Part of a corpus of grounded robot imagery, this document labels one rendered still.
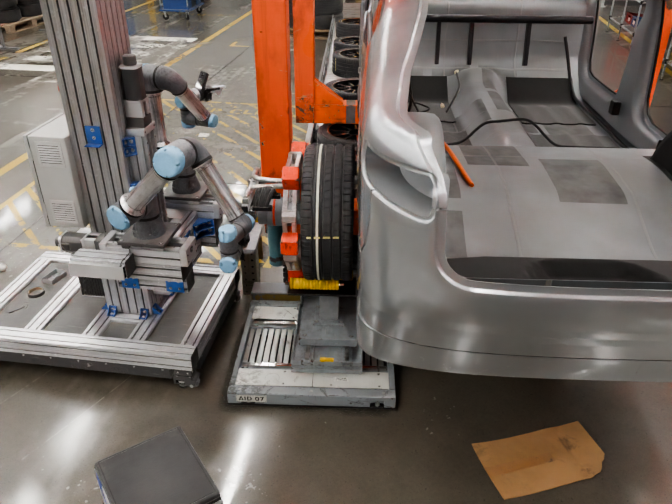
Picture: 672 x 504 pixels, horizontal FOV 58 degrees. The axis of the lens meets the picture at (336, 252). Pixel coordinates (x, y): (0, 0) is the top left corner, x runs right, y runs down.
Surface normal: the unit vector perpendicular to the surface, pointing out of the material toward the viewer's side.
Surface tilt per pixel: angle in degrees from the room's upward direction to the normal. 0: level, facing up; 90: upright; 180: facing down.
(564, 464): 2
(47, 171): 90
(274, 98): 90
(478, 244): 19
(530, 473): 2
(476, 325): 103
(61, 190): 90
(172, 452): 0
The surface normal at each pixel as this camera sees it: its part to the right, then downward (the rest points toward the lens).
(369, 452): 0.00, -0.86
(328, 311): -0.04, 0.51
